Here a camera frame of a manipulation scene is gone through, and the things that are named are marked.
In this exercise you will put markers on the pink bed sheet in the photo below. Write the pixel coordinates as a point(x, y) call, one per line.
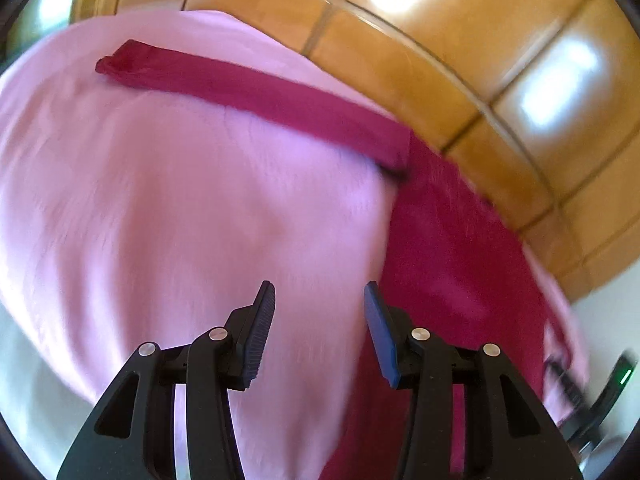
point(175, 210)

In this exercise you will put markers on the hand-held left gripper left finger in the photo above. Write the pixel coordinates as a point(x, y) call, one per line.
point(260, 325)

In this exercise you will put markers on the magenta knit garment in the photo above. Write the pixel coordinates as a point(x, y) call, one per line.
point(450, 240)

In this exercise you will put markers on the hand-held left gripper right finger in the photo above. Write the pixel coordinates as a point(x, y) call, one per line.
point(379, 330)

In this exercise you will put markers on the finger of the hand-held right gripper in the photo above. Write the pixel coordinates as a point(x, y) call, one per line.
point(567, 380)

